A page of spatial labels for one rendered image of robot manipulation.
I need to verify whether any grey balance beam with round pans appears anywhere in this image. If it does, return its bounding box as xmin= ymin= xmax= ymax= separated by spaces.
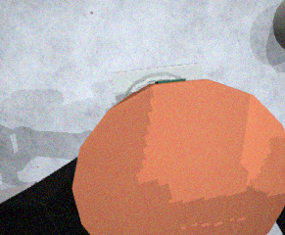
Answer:
xmin=111 ymin=63 xmax=202 ymax=103

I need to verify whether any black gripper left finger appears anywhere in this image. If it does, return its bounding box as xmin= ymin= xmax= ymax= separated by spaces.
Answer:
xmin=0 ymin=157 xmax=90 ymax=235

